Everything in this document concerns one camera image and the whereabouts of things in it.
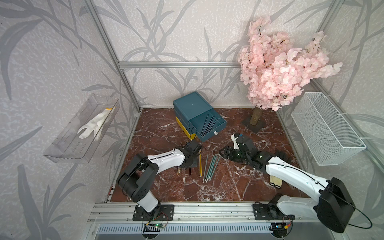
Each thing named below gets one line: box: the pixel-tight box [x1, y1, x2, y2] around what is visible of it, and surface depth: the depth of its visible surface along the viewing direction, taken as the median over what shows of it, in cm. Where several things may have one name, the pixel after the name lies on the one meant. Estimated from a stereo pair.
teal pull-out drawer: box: [188, 107, 228, 143], surface depth 91 cm
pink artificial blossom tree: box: [238, 16, 343, 126], surface depth 69 cm
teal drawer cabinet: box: [173, 91, 214, 129], surface depth 96 cm
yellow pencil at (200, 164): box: [199, 150, 203, 178], surface depth 91 cm
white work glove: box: [77, 107, 116, 142], surface depth 68 cm
